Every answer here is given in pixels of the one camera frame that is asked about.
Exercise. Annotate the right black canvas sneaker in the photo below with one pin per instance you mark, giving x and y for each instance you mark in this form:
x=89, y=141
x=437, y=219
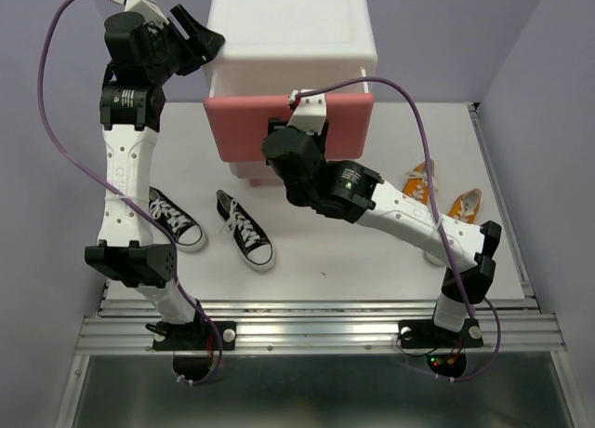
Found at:
x=254, y=245

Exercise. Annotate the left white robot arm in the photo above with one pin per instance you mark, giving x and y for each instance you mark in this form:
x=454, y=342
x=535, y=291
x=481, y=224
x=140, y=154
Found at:
x=129, y=113

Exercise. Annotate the dark pink drawer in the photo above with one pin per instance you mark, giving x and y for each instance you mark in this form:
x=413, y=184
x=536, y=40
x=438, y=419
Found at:
x=240, y=124

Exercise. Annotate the black canvas sneaker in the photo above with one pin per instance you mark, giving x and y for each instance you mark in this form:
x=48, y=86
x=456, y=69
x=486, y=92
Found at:
x=254, y=245
x=186, y=231

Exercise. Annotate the light pink lower drawer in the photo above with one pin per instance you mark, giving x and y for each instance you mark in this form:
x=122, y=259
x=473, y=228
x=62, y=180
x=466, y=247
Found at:
x=257, y=171

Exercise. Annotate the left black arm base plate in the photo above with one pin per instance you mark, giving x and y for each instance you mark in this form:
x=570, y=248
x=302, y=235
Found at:
x=195, y=337

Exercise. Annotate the left black canvas sneaker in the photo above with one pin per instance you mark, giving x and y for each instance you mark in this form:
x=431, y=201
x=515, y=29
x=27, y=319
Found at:
x=186, y=231

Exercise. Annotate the aluminium mounting rail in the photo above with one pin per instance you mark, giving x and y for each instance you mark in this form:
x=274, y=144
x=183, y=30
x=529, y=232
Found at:
x=318, y=327

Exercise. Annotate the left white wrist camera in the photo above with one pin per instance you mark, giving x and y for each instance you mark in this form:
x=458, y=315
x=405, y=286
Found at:
x=146, y=8

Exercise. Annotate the orange canvas sneaker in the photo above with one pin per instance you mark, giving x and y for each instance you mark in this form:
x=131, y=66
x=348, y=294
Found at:
x=419, y=181
x=465, y=208

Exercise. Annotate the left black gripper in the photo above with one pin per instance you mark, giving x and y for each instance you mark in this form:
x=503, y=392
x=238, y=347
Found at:
x=204, y=46

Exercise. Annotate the white shoe cabinet body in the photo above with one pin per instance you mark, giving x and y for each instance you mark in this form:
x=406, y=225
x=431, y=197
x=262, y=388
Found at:
x=276, y=46

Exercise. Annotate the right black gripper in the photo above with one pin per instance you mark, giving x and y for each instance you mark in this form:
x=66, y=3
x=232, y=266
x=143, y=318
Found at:
x=274, y=125

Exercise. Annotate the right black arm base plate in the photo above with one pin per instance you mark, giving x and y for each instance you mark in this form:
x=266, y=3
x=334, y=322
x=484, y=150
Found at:
x=423, y=334

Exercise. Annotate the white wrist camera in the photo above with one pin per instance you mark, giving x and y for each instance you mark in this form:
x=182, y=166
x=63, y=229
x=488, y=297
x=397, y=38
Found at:
x=146, y=8
x=308, y=113

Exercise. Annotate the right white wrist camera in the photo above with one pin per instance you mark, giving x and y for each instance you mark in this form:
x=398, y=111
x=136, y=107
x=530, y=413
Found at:
x=308, y=113

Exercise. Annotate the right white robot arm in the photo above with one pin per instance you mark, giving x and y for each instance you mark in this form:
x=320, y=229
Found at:
x=348, y=191

